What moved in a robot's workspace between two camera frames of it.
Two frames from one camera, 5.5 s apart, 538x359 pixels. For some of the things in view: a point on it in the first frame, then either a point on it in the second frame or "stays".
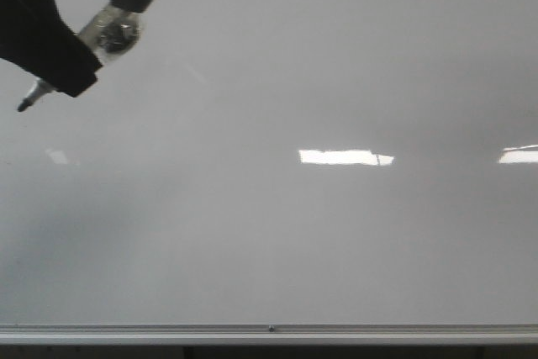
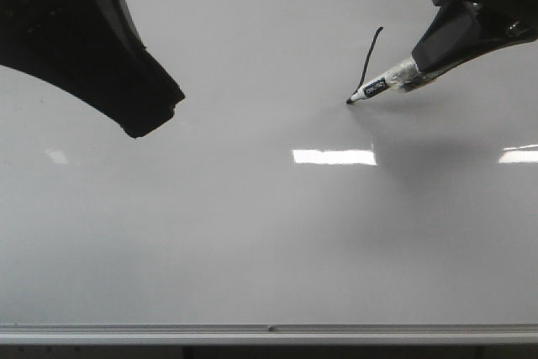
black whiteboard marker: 39,89 -> 405,77
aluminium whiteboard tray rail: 268,334 stays
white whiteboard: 293,140 stays
